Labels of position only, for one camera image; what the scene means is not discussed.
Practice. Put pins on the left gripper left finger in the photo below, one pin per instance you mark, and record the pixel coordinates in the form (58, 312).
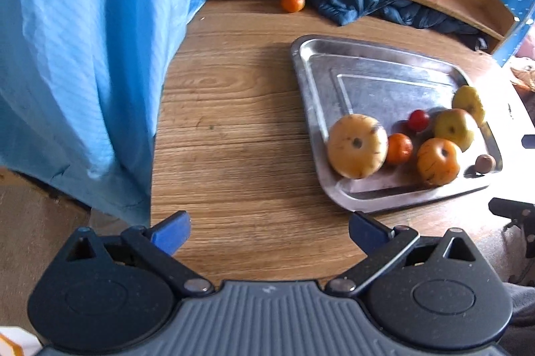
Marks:
(104, 294)

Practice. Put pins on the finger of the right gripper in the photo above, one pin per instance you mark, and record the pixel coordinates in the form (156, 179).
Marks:
(528, 141)
(520, 214)

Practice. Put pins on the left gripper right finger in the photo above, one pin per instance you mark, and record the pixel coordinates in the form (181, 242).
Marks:
(432, 293)

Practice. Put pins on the small brown nut fruit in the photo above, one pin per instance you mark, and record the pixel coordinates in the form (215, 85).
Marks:
(484, 164)

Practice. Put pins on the yellow lemon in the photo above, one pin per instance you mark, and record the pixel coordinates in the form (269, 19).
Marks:
(468, 99)

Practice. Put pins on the green yellow apple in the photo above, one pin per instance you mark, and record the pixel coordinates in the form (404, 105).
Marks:
(457, 126)

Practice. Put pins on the orange yellow persimmon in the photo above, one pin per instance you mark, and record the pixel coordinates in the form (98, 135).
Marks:
(437, 161)

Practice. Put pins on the cherry tomato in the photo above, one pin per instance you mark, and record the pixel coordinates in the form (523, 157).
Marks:
(418, 121)

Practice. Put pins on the orange tangerine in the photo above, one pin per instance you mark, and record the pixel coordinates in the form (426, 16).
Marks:
(292, 6)
(400, 149)

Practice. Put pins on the large yellow spotted pear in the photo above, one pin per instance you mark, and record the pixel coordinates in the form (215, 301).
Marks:
(357, 145)

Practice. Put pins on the silver metal tray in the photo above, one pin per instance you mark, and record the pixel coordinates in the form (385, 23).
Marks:
(338, 76)

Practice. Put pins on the dark blue jacket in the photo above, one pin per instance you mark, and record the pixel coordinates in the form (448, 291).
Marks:
(401, 12)

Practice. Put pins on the light blue garment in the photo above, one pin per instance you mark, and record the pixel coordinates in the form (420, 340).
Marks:
(81, 85)

